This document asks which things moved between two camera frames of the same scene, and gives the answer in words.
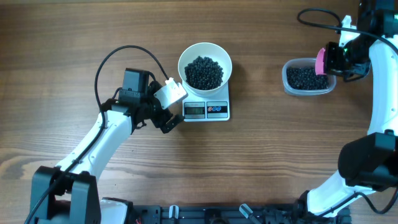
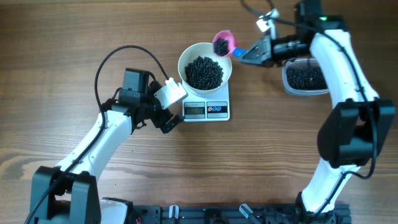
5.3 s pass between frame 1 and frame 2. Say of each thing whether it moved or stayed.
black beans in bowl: stayed
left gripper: stayed
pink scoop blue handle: moved
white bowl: stayed
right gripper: moved
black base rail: stayed
